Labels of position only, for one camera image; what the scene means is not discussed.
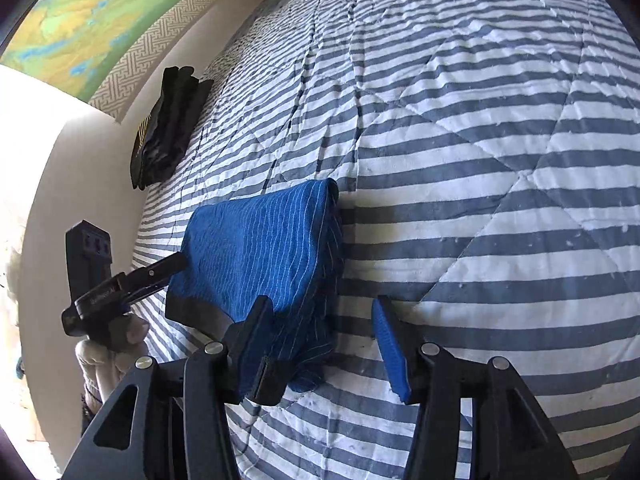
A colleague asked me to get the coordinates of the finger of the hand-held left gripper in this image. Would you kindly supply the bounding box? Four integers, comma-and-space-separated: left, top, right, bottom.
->
125, 282, 170, 307
122, 252, 186, 292

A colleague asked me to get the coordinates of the person's left forearm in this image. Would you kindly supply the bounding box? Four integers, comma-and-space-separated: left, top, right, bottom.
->
75, 340, 127, 407

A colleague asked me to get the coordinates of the person's left hand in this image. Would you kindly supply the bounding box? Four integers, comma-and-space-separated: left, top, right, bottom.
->
107, 314, 150, 362

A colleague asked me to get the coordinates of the folded black clothes stack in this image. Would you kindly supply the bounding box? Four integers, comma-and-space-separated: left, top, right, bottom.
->
130, 66, 216, 192

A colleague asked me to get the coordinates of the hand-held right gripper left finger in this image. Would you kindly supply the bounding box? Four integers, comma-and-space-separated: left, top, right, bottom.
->
60, 295, 273, 480

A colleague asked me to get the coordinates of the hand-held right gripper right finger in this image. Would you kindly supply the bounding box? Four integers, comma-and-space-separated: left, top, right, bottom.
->
371, 295, 578, 480

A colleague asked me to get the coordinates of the blue striped shorts black waistband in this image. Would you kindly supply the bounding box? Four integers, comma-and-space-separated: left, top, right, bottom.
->
165, 177, 346, 407

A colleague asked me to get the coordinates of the blue white striped quilt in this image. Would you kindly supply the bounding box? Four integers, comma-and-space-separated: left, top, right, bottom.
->
127, 0, 640, 480

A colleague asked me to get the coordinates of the wall poster patterned border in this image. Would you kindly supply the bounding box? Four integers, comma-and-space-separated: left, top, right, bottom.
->
0, 0, 281, 124

